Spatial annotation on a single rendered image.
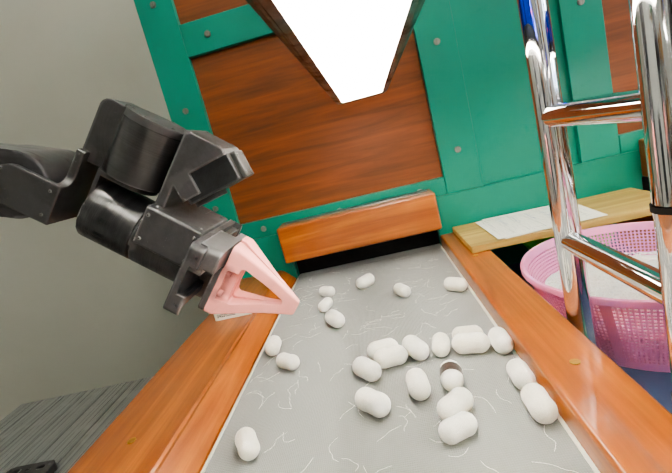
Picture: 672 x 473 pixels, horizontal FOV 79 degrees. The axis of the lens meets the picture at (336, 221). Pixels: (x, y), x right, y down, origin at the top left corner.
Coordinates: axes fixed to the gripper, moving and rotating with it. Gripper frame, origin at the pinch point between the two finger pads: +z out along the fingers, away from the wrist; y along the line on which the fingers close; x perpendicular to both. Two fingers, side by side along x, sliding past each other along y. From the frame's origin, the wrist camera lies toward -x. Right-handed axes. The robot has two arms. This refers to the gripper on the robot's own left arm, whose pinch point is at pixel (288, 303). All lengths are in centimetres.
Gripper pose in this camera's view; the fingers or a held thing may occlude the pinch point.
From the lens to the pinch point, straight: 39.2
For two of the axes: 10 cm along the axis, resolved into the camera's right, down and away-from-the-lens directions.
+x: -4.5, 8.7, 2.0
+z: 8.9, 4.6, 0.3
